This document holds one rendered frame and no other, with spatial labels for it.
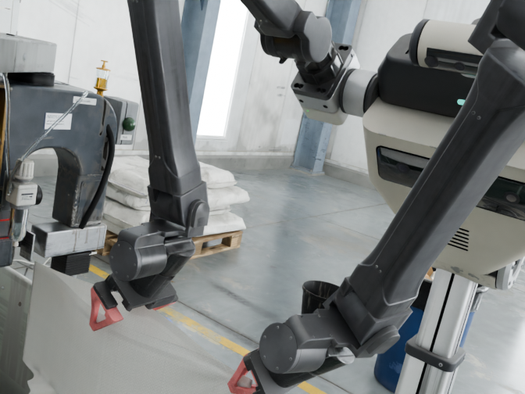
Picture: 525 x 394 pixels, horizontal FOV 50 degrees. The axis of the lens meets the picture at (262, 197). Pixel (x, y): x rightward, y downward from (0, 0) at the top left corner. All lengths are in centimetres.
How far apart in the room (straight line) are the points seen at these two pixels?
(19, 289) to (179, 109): 112
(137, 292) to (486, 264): 65
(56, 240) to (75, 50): 501
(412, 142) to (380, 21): 863
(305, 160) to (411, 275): 910
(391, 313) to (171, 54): 42
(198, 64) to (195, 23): 52
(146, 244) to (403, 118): 52
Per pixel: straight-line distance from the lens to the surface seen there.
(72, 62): 612
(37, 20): 586
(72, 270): 124
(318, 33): 99
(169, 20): 75
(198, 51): 679
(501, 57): 51
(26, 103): 106
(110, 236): 409
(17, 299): 182
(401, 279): 62
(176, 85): 77
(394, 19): 952
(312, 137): 963
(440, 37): 89
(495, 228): 107
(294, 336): 65
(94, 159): 117
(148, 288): 89
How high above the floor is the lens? 144
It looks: 12 degrees down
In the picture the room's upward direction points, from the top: 12 degrees clockwise
